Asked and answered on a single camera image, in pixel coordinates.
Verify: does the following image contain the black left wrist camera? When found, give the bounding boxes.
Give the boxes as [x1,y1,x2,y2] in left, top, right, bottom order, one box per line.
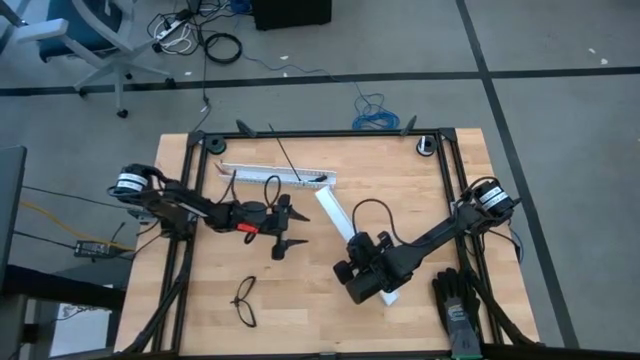
[271,234,288,262]

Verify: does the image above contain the black side table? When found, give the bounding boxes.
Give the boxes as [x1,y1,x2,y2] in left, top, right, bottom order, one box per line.
[0,263,127,360]

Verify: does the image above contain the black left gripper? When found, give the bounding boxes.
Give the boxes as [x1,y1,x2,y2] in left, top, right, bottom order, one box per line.
[233,193,311,248]

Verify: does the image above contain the black frame eyeglasses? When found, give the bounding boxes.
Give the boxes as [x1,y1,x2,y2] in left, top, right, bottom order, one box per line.
[229,274,259,329]

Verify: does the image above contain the black braided cable sleeve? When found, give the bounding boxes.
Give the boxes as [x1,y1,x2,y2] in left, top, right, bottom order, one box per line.
[462,269,544,349]
[122,234,196,356]

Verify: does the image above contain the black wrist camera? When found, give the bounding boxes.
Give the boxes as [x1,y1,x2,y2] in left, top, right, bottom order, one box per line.
[333,258,357,287]
[271,234,288,262]

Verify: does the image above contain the black power adapter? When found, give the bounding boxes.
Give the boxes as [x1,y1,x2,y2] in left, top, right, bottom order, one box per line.
[73,239,114,260]

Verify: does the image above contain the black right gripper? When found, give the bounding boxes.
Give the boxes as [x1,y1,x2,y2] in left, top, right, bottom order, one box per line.
[343,230,402,307]

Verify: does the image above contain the black tape roll white core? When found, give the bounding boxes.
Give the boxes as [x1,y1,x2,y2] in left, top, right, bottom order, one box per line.
[416,135,439,158]

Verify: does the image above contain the white duct cover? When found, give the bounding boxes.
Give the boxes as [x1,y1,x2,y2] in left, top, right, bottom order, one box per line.
[313,186,400,307]

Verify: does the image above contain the black aluminium table frame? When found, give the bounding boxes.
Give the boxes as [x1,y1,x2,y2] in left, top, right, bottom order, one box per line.
[149,114,506,360]

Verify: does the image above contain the long black loose cable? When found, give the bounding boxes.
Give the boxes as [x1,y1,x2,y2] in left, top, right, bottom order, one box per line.
[192,0,214,134]

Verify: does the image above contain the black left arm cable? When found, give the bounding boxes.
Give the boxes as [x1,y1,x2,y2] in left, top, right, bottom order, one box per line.
[225,169,283,210]

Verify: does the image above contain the white power strip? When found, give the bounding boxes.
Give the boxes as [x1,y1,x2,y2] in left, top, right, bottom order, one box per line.
[154,12,194,41]

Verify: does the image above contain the white slotted cable duct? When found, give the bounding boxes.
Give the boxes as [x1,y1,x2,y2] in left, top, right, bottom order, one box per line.
[218,162,338,191]

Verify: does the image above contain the grey office chair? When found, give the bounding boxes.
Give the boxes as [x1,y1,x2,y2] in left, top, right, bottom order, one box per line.
[13,0,176,120]

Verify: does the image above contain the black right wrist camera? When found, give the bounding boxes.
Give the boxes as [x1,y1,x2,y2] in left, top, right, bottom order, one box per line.
[333,258,357,287]

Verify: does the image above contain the white loose cable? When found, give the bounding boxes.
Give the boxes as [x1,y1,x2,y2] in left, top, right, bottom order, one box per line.
[157,19,196,55]

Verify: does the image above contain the dark grey panel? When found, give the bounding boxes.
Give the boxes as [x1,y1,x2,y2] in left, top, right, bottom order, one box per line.
[0,144,29,294]

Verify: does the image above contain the thin yellow cable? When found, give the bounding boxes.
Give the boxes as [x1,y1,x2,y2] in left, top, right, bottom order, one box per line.
[19,199,136,251]

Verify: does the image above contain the blue network cable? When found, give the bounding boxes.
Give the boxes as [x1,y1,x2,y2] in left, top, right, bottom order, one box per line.
[242,53,401,132]

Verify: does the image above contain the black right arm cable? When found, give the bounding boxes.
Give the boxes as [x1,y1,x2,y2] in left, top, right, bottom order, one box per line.
[351,198,404,247]

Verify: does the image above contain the black box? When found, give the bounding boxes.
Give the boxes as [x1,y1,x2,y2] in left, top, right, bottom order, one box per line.
[250,0,334,31]

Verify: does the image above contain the black coiled cable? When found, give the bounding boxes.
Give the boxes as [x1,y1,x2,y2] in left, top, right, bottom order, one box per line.
[203,32,244,65]

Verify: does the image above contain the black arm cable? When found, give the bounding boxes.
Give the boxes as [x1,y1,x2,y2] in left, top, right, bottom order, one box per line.
[225,169,283,210]
[351,198,404,247]

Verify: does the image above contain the black grey work glove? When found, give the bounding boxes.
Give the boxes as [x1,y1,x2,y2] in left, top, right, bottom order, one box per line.
[429,267,484,359]

